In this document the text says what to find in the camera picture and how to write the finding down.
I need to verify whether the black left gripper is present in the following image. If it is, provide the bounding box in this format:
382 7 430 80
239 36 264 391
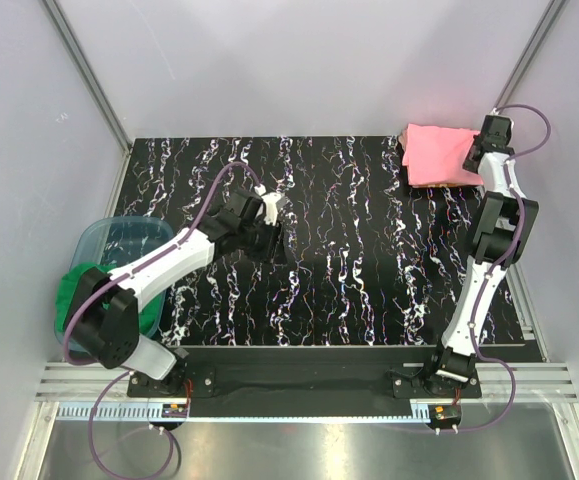
239 217 288 267

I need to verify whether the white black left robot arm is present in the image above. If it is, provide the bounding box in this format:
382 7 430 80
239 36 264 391
64 186 287 396

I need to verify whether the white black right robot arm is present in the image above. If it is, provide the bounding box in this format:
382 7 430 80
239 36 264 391
422 143 539 397

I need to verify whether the folded dusty pink printed t-shirt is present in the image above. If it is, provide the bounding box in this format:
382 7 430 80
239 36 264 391
397 130 485 190

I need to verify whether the green t-shirt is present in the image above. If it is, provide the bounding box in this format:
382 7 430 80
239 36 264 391
54 262 165 338

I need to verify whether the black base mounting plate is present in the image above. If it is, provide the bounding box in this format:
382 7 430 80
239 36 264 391
127 346 481 412

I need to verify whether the teal plastic bin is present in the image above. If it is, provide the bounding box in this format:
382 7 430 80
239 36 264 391
54 216 174 342

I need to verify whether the right aluminium frame post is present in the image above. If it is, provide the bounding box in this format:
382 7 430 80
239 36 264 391
472 0 570 151

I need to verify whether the aluminium frame post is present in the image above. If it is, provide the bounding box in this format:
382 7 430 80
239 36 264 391
40 0 133 154
472 0 570 151

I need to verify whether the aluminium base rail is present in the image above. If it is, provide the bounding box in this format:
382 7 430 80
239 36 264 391
36 362 577 403

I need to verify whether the white slotted cable duct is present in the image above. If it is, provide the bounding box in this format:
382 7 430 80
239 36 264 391
57 401 430 424

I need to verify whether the left aluminium frame post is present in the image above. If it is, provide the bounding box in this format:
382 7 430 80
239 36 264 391
40 0 133 154

